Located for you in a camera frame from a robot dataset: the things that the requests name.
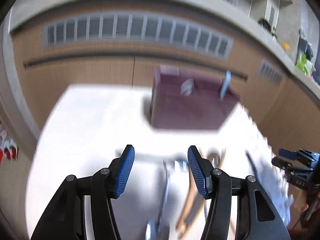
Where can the white round utensil in caddy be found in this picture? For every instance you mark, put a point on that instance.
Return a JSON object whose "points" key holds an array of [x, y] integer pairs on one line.
{"points": [[186, 88]]}

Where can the black smiley-handle utensil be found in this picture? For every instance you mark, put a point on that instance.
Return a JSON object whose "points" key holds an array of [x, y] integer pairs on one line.
{"points": [[253, 166]]}

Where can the white fringed table cloth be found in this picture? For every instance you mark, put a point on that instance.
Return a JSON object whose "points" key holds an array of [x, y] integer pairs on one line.
{"points": [[91, 125]]}

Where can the light blue handled utensil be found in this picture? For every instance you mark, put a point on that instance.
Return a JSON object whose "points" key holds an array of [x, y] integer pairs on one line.
{"points": [[225, 84]]}

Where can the smoky translucent plastic spoon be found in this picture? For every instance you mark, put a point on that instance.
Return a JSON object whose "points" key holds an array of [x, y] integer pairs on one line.
{"points": [[216, 159]]}

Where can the small grey ventilation grille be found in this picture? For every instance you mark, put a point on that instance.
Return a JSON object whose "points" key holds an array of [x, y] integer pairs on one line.
{"points": [[269, 73]]}

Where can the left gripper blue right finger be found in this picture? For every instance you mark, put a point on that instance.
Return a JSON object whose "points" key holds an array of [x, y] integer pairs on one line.
{"points": [[201, 170]]}

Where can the maroon plastic utensil caddy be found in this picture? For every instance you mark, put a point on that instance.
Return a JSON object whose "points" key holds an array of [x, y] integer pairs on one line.
{"points": [[202, 110]]}

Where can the green items on counter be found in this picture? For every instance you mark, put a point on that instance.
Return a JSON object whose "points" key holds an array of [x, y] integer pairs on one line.
{"points": [[304, 65]]}

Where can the wooden chopstick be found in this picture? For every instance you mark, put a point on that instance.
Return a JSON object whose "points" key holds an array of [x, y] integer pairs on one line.
{"points": [[193, 211], [192, 192]]}

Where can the white-knob metal spoon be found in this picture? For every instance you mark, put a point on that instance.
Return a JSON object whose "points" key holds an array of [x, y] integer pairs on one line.
{"points": [[160, 228]]}

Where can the yellow object on counter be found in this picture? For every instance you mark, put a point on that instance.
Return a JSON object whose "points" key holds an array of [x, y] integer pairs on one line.
{"points": [[285, 46]]}

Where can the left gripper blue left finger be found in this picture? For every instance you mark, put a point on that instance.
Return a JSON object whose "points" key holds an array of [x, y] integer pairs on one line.
{"points": [[122, 170]]}

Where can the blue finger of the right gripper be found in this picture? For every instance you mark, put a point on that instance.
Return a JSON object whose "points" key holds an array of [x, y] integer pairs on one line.
{"points": [[291, 155]]}

